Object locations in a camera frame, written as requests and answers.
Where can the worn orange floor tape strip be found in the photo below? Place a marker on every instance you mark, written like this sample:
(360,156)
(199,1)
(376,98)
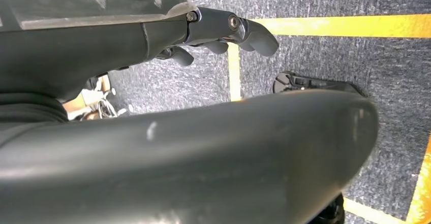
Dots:
(421,189)

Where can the long yellow floor tape strip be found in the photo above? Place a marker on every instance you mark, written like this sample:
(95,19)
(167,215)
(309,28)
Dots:
(336,25)

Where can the narrow yellow floor tape strip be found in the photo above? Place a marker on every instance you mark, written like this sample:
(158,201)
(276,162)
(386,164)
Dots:
(234,77)

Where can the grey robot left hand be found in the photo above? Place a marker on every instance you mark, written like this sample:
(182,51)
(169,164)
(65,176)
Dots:
(188,162)

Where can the ribbed grey left arm sleeve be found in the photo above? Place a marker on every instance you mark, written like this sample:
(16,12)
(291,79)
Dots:
(27,109)

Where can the short yellow floor tape strip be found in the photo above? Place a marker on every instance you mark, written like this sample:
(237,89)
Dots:
(370,212)

